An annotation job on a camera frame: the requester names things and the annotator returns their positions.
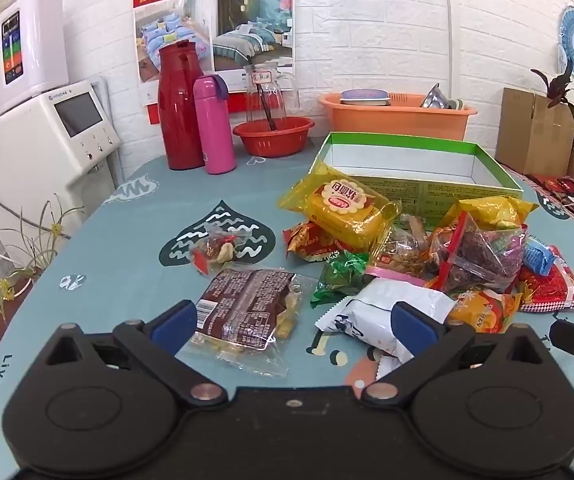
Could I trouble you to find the red plastic basin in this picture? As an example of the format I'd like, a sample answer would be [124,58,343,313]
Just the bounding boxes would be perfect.
[232,116,315,158]

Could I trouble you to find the large cardboard box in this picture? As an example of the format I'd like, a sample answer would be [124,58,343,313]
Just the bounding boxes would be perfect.
[494,87,574,178]

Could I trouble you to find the green snack packet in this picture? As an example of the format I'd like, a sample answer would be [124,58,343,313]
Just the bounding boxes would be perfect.
[309,250,370,311]

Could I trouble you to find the white wall water purifier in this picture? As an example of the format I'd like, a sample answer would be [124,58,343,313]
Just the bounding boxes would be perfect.
[0,0,70,126]

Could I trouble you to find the red-edged clear dried fruit bag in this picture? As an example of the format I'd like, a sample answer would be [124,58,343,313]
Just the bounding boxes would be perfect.
[427,210,530,295]

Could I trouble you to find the red thermos jug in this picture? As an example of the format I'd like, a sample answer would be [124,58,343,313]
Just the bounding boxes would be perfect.
[158,40,205,171]

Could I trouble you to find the red striped snack packet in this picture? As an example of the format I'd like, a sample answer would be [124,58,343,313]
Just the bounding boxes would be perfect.
[517,245,574,313]

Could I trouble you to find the wall calendar poster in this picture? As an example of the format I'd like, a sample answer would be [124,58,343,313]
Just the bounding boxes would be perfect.
[132,0,298,126]

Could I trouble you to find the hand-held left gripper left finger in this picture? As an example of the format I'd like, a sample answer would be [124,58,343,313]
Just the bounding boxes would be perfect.
[42,300,229,409]

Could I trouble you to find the white wall pipe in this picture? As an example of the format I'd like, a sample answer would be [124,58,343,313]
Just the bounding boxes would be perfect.
[442,0,458,93]

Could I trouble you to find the dark purple plant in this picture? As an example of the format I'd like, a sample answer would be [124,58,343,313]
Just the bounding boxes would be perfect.
[530,60,574,123]

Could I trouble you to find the orange snack packet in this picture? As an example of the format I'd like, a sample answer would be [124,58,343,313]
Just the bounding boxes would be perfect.
[447,287,523,335]

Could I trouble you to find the orange plastic basket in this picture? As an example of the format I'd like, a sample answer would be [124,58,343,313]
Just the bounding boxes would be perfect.
[318,91,479,143]

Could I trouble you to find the grassy potted plant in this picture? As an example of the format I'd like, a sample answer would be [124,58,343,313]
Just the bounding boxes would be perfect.
[0,195,85,321]

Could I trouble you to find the yellow crinkled snack packet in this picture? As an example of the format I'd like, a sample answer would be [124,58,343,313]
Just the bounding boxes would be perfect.
[440,195,540,233]

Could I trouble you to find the pink-edged clear snack bag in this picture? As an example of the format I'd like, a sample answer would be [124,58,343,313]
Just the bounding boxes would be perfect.
[364,212,448,288]

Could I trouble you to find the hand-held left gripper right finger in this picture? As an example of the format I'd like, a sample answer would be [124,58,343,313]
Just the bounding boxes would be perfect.
[359,301,544,408]

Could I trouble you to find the pink thermos bottle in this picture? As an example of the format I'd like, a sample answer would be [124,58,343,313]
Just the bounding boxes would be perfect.
[193,74,238,175]

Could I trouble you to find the yellow wrapped biscuit pack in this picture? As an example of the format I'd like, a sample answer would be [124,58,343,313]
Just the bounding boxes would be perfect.
[277,157,403,253]

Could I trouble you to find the blue-rimmed bowl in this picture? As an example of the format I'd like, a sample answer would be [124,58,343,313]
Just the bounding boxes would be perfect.
[339,89,392,107]

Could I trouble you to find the red labelled snack packet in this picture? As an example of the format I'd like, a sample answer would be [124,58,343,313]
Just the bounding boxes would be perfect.
[283,220,353,263]

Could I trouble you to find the dark stir stick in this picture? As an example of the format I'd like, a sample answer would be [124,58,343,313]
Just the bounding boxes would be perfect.
[249,65,278,132]

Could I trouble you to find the teal printed tablecloth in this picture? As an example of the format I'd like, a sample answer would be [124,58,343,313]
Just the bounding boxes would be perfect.
[0,152,574,480]

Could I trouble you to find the small clear candy bag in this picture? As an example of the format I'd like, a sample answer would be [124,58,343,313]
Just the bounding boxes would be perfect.
[190,225,260,277]

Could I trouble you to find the shiny metal bowl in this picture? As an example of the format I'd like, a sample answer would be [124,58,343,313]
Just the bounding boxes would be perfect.
[419,82,450,109]

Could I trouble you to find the white appliance with screen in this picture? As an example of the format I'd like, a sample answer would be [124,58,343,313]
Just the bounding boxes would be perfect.
[0,80,122,241]

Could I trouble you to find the glass pitcher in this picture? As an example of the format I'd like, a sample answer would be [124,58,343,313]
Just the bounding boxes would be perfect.
[243,65,300,133]

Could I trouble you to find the brown label nut bag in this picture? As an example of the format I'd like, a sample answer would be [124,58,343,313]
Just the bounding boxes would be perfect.
[189,267,315,378]

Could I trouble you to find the white snack packet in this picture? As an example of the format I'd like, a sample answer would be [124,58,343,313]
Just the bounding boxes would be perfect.
[314,277,455,381]

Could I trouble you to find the green cardboard box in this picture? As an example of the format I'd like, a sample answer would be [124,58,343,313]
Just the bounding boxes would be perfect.
[309,131,524,226]

